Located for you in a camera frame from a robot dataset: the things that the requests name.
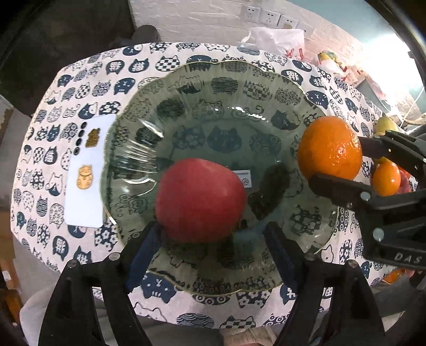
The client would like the white plastic bag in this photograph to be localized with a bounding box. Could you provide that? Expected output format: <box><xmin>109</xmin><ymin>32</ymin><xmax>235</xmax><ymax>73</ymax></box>
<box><xmin>241</xmin><ymin>28</ymin><xmax>306</xmax><ymax>59</ymax></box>

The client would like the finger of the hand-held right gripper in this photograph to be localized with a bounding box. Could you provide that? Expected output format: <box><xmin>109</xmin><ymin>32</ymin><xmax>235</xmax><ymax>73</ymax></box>
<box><xmin>309</xmin><ymin>173</ymin><xmax>376</xmax><ymax>213</ymax></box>
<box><xmin>359</xmin><ymin>130</ymin><xmax>426</xmax><ymax>182</ymax></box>

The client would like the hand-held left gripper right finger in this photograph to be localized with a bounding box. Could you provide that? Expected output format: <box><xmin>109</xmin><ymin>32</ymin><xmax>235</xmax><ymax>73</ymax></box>
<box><xmin>263</xmin><ymin>221</ymin><xmax>387</xmax><ymax>346</ymax></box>

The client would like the white cable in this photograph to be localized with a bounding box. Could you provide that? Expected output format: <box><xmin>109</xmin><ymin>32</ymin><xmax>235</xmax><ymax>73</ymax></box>
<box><xmin>398</xmin><ymin>86</ymin><xmax>423</xmax><ymax>127</ymax></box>

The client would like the cat print tablecloth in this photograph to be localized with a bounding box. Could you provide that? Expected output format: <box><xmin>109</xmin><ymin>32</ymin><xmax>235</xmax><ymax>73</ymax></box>
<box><xmin>10</xmin><ymin>42</ymin><xmax>387</xmax><ymax>330</ymax></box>

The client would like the small orange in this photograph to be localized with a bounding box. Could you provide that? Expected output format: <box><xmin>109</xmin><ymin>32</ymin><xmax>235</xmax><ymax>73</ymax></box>
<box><xmin>372</xmin><ymin>161</ymin><xmax>402</xmax><ymax>197</ymax></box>

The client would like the yellow pear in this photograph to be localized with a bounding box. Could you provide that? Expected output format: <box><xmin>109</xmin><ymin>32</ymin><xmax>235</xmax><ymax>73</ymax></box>
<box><xmin>373</xmin><ymin>116</ymin><xmax>405</xmax><ymax>163</ymax></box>

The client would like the red apple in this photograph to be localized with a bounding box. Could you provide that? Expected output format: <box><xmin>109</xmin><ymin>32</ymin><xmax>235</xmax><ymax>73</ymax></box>
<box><xmin>399</xmin><ymin>168</ymin><xmax>418</xmax><ymax>194</ymax></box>
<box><xmin>155</xmin><ymin>158</ymin><xmax>247</xmax><ymax>243</ymax></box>

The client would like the large orange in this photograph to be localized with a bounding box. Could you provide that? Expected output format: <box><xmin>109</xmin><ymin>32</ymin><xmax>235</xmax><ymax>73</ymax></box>
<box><xmin>297</xmin><ymin>116</ymin><xmax>363</xmax><ymax>182</ymax></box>

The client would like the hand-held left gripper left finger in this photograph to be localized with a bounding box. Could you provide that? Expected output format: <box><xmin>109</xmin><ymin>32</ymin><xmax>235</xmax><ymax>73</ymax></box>
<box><xmin>38</xmin><ymin>221</ymin><xmax>163</xmax><ymax>346</ymax></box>

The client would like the white lucky-cat card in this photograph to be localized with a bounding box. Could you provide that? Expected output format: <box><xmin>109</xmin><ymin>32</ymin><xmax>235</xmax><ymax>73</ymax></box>
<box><xmin>65</xmin><ymin>115</ymin><xmax>115</xmax><ymax>228</ymax></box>

